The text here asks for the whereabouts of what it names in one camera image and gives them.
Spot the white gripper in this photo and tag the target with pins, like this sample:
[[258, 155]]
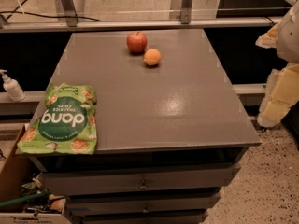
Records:
[[289, 36]]

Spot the orange fruit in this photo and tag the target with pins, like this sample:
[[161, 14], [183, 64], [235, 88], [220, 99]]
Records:
[[152, 57]]

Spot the grey drawer cabinet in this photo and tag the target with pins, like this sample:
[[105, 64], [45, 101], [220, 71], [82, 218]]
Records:
[[169, 137]]

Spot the red apple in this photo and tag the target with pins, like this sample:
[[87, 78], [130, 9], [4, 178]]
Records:
[[136, 42]]

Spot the green dang chips bag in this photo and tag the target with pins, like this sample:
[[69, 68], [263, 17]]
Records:
[[67, 125]]

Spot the white pump bottle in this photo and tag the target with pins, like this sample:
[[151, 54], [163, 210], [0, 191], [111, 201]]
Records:
[[12, 87]]

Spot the cardboard box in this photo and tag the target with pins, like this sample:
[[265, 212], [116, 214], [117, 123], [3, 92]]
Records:
[[14, 172]]

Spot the metal frame rail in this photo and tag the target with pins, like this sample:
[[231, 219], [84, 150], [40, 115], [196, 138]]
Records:
[[98, 26]]

